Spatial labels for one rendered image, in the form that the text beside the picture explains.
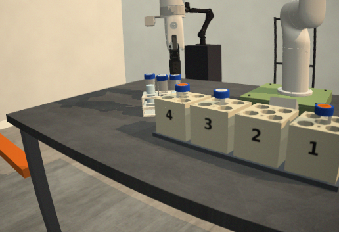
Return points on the cream tube rack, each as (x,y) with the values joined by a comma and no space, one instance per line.
(148,108)

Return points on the cream bucket adapter with holes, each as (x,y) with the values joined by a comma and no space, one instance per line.
(173,114)
(313,149)
(262,138)
(212,126)

